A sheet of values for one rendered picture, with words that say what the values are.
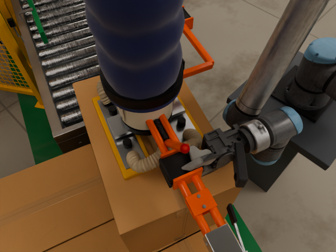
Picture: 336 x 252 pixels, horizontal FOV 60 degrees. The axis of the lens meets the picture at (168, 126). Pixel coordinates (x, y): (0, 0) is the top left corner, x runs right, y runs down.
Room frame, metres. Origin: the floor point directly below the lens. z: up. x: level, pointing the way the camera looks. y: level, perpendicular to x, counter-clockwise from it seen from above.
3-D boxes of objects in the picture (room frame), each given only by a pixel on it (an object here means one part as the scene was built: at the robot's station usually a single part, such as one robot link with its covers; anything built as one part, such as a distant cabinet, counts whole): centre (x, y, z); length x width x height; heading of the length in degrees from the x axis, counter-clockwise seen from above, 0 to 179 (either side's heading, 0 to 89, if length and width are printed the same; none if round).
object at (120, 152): (0.52, 0.16, 0.98); 0.34 x 0.10 x 0.05; 25
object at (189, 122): (0.60, -0.02, 0.98); 0.34 x 0.10 x 0.05; 25
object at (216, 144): (0.40, -0.16, 1.08); 0.12 x 0.09 x 0.08; 116
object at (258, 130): (0.43, -0.24, 1.08); 0.09 x 0.05 x 0.10; 26
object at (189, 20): (0.94, -0.04, 1.08); 0.09 x 0.08 x 0.05; 115
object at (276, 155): (0.47, -0.32, 0.96); 0.12 x 0.09 x 0.12; 32
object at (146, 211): (0.54, 0.06, 0.75); 0.60 x 0.40 x 0.40; 23
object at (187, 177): (0.34, -0.03, 1.08); 0.10 x 0.08 x 0.06; 115
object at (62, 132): (0.88, 0.23, 0.58); 0.70 x 0.03 x 0.06; 116
